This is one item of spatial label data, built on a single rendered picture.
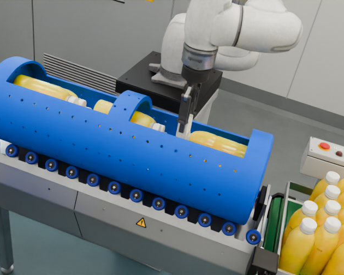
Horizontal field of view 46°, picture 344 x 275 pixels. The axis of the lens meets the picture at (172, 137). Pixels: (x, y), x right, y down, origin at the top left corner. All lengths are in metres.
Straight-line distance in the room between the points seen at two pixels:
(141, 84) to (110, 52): 1.31
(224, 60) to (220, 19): 0.66
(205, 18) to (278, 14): 0.18
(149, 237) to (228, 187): 0.35
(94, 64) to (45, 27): 0.45
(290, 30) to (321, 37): 2.77
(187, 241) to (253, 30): 0.67
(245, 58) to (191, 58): 0.63
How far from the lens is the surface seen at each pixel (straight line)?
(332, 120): 4.07
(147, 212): 1.29
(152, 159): 1.14
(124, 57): 2.93
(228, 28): 1.02
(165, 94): 1.64
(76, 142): 1.22
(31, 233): 2.47
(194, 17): 1.01
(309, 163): 1.49
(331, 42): 3.83
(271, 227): 1.41
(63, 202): 1.41
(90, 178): 1.32
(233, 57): 1.65
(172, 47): 1.64
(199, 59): 1.05
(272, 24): 1.04
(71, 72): 3.24
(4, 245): 2.14
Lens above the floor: 1.84
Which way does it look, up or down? 34 degrees down
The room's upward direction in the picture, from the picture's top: 11 degrees clockwise
